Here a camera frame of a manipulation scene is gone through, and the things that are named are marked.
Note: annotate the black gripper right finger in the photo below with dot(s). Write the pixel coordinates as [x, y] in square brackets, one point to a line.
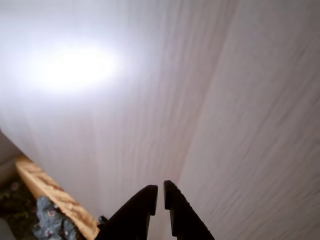
[182, 215]

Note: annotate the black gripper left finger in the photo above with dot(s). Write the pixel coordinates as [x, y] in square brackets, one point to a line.
[135, 215]

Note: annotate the grey floral fabric item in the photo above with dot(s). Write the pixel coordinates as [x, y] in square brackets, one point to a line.
[52, 220]

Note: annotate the dark floral rug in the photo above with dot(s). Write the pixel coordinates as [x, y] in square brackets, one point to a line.
[15, 207]

